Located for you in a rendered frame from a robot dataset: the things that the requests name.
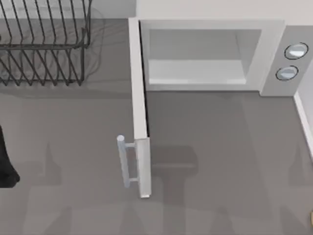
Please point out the pale microwave door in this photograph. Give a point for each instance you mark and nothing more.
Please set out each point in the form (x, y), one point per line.
(138, 98)

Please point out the pale microwave oven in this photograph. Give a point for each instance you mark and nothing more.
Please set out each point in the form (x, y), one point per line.
(271, 58)

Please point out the round silver knob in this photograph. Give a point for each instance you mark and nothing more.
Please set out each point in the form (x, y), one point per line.
(296, 51)
(286, 73)

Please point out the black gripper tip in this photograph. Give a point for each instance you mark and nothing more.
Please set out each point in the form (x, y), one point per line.
(6, 169)

